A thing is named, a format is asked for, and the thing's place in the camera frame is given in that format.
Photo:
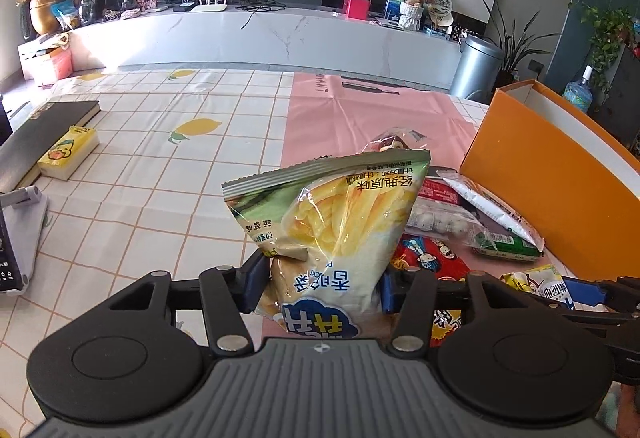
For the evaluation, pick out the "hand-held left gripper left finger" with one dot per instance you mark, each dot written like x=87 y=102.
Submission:
x=255 y=283

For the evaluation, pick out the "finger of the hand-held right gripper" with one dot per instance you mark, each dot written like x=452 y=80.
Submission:
x=582 y=293
x=575 y=315

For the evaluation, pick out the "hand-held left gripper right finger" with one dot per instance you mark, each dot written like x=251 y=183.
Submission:
x=387 y=294

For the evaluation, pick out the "yellow white snack packet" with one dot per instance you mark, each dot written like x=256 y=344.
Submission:
x=537 y=283

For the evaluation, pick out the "green yellow chips bag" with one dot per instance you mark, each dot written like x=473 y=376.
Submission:
x=325 y=228

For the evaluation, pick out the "orange cardboard box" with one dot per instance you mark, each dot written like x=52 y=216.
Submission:
x=540 y=168

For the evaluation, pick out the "clear packet with brown snacks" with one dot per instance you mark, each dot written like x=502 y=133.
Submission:
x=400 y=140

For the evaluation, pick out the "red cartoon snack packet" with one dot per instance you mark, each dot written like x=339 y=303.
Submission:
x=430 y=255

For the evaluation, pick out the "clear packet of white balls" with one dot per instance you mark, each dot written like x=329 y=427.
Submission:
x=440 y=218

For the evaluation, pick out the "white green snack packet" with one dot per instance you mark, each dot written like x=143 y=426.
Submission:
x=490 y=208

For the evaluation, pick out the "lemon print tablecloth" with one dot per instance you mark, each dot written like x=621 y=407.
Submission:
x=150 y=168

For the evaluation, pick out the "blue water bottle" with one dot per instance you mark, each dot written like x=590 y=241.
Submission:
x=577 y=93

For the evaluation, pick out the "dark cabinet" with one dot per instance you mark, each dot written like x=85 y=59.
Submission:
x=625 y=93

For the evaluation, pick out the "yellow tissue pack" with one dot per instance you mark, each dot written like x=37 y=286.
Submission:
x=70 y=150

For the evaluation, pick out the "white device stand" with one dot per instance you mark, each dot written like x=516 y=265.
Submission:
x=30 y=238

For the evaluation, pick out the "silver trash can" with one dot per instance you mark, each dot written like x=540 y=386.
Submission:
x=475 y=68

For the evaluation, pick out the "white marble television cabinet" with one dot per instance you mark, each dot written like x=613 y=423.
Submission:
x=225 y=38

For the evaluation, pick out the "tall potted plant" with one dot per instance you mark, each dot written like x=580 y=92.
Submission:
x=515 y=48

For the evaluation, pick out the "black book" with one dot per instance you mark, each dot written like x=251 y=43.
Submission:
x=45 y=133

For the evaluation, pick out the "hanging vine plant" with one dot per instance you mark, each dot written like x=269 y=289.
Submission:
x=607 y=25

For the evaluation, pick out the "black set-top box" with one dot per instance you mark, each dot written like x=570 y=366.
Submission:
x=182 y=7

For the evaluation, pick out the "red box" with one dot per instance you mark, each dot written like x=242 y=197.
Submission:
x=356 y=8

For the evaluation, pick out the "pink box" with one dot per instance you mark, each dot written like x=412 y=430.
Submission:
x=62 y=65

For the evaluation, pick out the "round paper fan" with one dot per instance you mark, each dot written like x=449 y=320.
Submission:
x=440 y=5

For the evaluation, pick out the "teddy bear in white basket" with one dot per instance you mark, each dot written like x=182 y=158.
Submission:
x=415 y=0

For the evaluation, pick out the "white cardboard box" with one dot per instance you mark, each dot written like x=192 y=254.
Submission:
x=32 y=63

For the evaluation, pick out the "blue snack bag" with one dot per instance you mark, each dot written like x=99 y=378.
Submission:
x=65 y=15

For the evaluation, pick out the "gold gourd vase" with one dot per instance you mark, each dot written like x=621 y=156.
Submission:
x=42 y=13

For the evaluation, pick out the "black vase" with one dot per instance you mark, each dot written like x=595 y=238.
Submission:
x=26 y=25

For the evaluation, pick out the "wall outlet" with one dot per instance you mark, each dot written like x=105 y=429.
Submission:
x=536 y=66

